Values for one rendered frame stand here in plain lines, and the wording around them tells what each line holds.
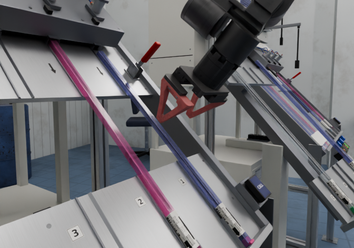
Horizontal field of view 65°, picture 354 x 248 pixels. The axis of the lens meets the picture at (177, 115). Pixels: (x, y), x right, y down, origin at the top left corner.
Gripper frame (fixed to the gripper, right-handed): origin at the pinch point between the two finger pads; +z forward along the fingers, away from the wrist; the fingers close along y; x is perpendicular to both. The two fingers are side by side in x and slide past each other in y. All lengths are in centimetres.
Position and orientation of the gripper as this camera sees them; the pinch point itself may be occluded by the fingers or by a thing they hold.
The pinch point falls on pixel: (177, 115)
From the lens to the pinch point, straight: 52.9
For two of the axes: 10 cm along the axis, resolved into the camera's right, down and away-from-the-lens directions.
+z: -5.6, 6.9, 4.6
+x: 6.0, 7.2, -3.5
